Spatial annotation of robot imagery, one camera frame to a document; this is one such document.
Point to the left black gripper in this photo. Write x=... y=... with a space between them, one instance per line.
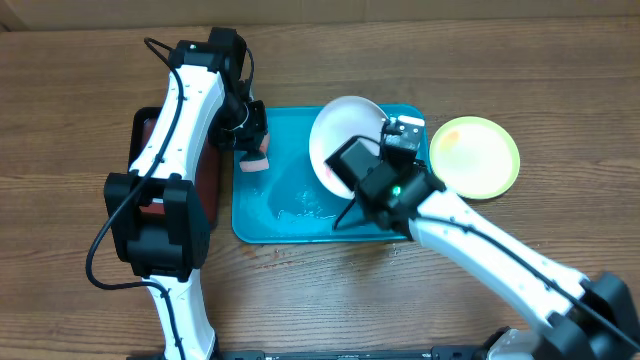
x=247 y=141

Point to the dark green sponge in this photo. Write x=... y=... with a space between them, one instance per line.
x=255 y=161

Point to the white pink-rimmed plate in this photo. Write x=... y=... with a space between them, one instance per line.
x=336 y=123

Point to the yellow-green plate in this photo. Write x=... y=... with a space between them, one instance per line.
x=475 y=156

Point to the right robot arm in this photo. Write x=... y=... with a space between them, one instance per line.
x=569 y=315

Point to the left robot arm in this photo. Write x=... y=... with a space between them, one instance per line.
x=155 y=214

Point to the black tray with red liquid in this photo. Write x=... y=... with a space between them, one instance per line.
x=207 y=179

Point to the teal plastic serving tray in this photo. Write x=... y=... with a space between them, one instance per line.
x=287 y=203

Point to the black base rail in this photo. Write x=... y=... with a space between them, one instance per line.
x=454 y=352

